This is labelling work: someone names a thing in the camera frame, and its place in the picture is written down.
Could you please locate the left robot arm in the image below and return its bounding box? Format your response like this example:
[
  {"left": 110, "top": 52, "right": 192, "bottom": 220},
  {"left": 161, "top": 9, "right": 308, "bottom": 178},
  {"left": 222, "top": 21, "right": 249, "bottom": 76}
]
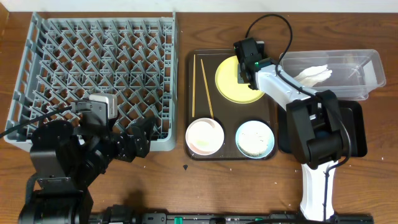
[{"left": 18, "top": 117, "right": 155, "bottom": 223}]

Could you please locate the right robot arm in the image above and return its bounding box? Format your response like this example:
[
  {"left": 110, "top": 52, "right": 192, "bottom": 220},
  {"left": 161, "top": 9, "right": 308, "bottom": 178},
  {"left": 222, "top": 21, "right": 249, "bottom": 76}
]
[{"left": 233, "top": 38, "right": 351, "bottom": 222}]

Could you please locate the clear plastic bin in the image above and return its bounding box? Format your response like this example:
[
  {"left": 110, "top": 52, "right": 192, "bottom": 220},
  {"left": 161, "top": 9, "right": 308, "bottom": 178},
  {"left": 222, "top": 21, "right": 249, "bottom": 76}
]
[{"left": 280, "top": 49, "right": 386, "bottom": 101}]

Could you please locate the yellow round plate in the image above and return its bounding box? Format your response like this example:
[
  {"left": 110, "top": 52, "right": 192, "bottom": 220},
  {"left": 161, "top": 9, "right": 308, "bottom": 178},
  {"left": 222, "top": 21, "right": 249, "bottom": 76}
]
[{"left": 215, "top": 56, "right": 264, "bottom": 104}]

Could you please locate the dark brown serving tray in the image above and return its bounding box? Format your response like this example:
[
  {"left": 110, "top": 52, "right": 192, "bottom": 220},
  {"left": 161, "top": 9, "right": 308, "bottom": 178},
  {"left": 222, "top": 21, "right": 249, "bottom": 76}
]
[{"left": 185, "top": 49, "right": 277, "bottom": 161}]

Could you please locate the wooden chopstick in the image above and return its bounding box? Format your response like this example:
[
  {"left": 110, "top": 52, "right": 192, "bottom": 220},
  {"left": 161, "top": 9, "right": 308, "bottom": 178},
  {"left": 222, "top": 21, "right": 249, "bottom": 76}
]
[
  {"left": 200, "top": 59, "right": 214, "bottom": 119},
  {"left": 192, "top": 54, "right": 196, "bottom": 118}
]

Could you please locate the grey plastic dish rack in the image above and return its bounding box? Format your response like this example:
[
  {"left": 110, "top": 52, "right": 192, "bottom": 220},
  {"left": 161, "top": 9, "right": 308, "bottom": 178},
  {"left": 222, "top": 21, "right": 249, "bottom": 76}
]
[{"left": 4, "top": 13, "right": 178, "bottom": 152}]

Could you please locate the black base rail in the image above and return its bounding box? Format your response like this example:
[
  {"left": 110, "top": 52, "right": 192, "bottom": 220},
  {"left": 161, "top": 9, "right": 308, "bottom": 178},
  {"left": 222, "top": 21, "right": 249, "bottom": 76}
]
[{"left": 90, "top": 205, "right": 374, "bottom": 224}]

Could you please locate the white napkin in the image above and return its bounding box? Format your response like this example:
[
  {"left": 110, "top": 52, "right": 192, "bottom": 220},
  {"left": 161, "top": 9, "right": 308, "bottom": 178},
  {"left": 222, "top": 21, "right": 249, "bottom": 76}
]
[{"left": 294, "top": 65, "right": 332, "bottom": 87}]

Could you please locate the black rectangular tray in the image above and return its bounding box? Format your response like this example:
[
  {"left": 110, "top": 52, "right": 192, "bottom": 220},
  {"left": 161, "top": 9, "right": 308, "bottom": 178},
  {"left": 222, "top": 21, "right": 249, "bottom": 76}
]
[{"left": 277, "top": 100, "right": 368, "bottom": 157}]

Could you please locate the light blue bowl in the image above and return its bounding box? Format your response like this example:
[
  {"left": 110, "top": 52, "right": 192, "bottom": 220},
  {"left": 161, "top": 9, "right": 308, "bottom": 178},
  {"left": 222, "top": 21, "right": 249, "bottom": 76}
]
[{"left": 235, "top": 120, "right": 275, "bottom": 159}]

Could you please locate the pink white bowl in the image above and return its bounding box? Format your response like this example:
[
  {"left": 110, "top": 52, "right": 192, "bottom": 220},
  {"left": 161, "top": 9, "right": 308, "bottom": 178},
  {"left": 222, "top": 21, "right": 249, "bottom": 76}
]
[{"left": 185, "top": 118, "right": 224, "bottom": 156}]

